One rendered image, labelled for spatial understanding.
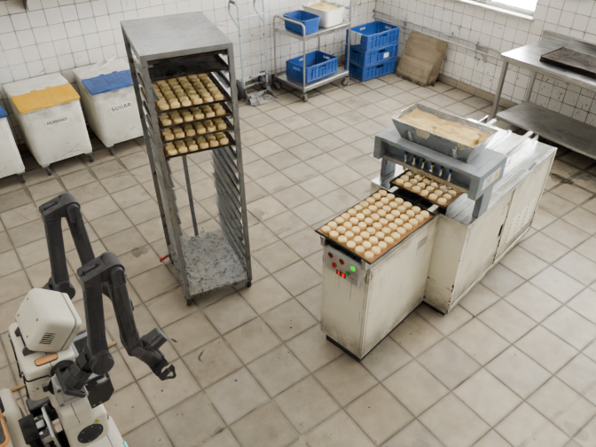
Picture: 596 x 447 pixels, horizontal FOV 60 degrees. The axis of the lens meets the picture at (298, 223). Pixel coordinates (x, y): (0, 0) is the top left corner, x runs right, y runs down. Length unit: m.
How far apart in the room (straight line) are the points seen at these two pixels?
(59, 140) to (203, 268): 2.27
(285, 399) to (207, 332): 0.74
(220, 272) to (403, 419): 1.60
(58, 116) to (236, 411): 3.34
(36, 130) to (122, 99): 0.84
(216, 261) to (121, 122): 2.24
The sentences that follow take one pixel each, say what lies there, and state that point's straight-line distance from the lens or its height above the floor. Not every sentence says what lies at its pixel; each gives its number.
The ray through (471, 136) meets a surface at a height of 1.30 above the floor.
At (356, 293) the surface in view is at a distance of 2.98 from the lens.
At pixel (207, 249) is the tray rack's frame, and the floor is 0.15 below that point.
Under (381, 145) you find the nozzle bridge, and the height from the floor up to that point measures 1.12.
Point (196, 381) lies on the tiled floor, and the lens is 3.40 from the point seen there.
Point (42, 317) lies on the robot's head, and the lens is 2.00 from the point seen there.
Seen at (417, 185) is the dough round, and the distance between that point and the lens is 3.35.
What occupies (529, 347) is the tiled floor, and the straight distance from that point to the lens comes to 3.80.
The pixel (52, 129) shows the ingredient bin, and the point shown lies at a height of 0.47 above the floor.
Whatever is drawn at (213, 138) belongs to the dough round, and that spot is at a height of 1.24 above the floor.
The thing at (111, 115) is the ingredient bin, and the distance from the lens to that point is 5.58.
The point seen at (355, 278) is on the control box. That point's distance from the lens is 2.86.
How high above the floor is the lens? 2.71
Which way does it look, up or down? 37 degrees down
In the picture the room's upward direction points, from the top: 1 degrees counter-clockwise
